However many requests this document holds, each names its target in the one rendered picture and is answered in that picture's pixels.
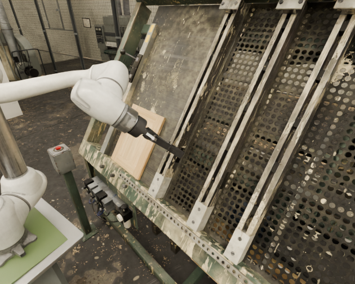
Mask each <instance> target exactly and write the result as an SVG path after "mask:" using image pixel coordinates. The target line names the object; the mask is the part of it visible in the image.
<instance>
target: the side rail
mask: <svg viewBox="0 0 355 284"><path fill-rule="evenodd" d="M150 14H151V10H150V9H149V8H147V6H145V5H144V4H143V3H142V2H137V3H136V5H135V8H134V10H133V13H132V15H131V18H130V21H129V23H128V26H127V28H126V31H125V33H124V36H123V38H122V41H121V44H120V46H119V49H118V51H117V54H116V56H115V58H114V60H117V61H120V62H122V63H124V65H125V66H126V67H127V69H129V67H130V64H131V62H132V59H133V58H132V57H130V56H128V55H126V54H125V55H121V54H120V50H121V49H124V50H125V51H126V53H127V54H129V55H131V56H134V54H135V52H136V49H137V47H138V44H139V42H140V39H141V36H142V35H141V30H142V28H143V26H144V24H147V22H148V19H149V17H150ZM106 125H107V124H106V123H102V122H100V121H98V120H96V119H94V118H93V117H91V120H90V123H89V125H88V128H87V130H86V133H85V135H84V139H85V140H86V141H91V142H93V143H99V142H100V139H101V137H102V135H103V132H104V129H105V126H106Z"/></svg>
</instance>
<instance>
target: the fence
mask: <svg viewBox="0 0 355 284"><path fill-rule="evenodd" d="M152 25H154V27H153V30H152V32H149V30H150V28H149V30H148V33H147V35H150V37H149V40H148V42H145V40H146V38H147V36H146V37H145V40H144V43H143V45H142V48H141V50H140V53H139V54H141V55H143V57H142V59H141V62H140V64H139V67H138V69H137V71H136V74H135V76H134V79H133V82H132V83H130V82H129V83H128V86H127V90H126V92H125V94H124V95H123V96H122V99H123V100H122V101H123V102H124V103H126V104H127V105H128V104H129V102H130V100H131V97H132V94H133V92H134V89H135V87H136V85H137V82H138V80H139V77H140V75H141V72H142V70H143V67H144V65H145V62H146V60H147V58H148V55H149V53H150V50H151V48H152V46H153V43H154V40H155V38H156V35H157V33H158V31H159V26H158V25H157V24H151V25H150V27H151V26H152ZM117 131H118V129H116V128H114V127H112V126H110V128H109V130H108V133H107V135H106V137H105V140H104V142H103V145H102V147H101V149H100V152H102V154H107V155H108V154H109V151H110V149H111V146H112V144H113V141H114V139H115V136H116V134H117Z"/></svg>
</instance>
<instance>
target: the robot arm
mask: <svg viewBox="0 0 355 284"><path fill-rule="evenodd" d="M2 81H3V73H2V71H1V69H0V104H3V103H10V102H13V101H19V100H23V99H27V98H30V97H34V96H38V95H41V94H46V93H48V92H53V91H56V90H61V89H64V88H67V87H73V89H72V91H71V96H70V97H71V100H72V102H74V103H75V105H76V106H77V107H79V108H80V109H81V110H83V111H84V112H85V113H87V114H88V115H90V116H91V117H93V118H94V119H96V120H98V121H100V122H102V123H107V124H109V125H111V126H112V127H114V128H116V129H118V130H120V131H122V132H123V133H124V134H125V133H128V134H130V135H131V136H133V137H139V136H140V135H141V134H142V136H143V137H144V138H145V139H147V140H150V141H151V142H153V143H156V144H157V145H159V146H161V147H162V148H164V149H166V152H168V151H169V152H170V153H172V154H174V155H175V156H177V157H179V158H181V157H182V156H183V154H184V152H183V151H182V150H180V149H179V148H177V147H176V146H174V145H172V144H171V143H170V141H168V142H167V141H166V140H164V139H163V138H161V137H160V136H158V134H156V133H155V132H154V131H153V130H152V129H151V128H149V127H147V128H146V126H147V120H146V119H144V118H143V117H141V116H140V115H139V114H138V112H137V111H136V110H134V109H133V108H131V107H130V106H129V105H127V104H126V103H124V102H123V101H122V100H123V99H122V96H123V95H124V94H125V92H126V90H127V86H128V82H129V76H128V69H127V67H126V66H125V65H124V63H122V62H120V61H117V60H111V61H108V62H106V63H102V64H97V65H93V66H92V67H91V68H90V69H88V70H74V71H69V72H62V73H56V74H50V75H47V76H41V77H35V78H30V79H25V80H20V81H15V82H9V83H2ZM0 170H1V172H2V173H3V176H2V178H1V180H0V183H1V193H2V194H1V196H0V267H2V266H3V265H4V264H5V263H6V262H7V261H8V260H10V259H11V258H12V257H13V256H15V255H17V256H19V257H21V258H22V257H24V256H25V254H26V253H25V251H24V248H25V247H27V246H28V245H29V244H31V243H33V242H35V241H36V240H37V238H38V237H37V235H35V234H32V233H31V232H30V231H28V230H27V229H26V228H25V227H24V224H25V221H26V218H27V216H28V213H29V212H30V211H31V209H32V208H33V207H34V206H35V205H36V204H37V202H38V201H39V200H40V199H41V197H42V196H43V194H44V192H45V190H46V188H47V178H46V176H45V175H44V173H42V172H40V171H38V170H35V169H33V168H31V167H28V166H26V164H25V162H24V159H23V157H22V155H21V153H20V150H19V147H18V146H17V143H16V141H15V138H14V136H13V134H12V132H11V129H10V127H9V125H8V123H7V120H6V118H5V115H4V114H3V111H2V108H1V106H0Z"/></svg>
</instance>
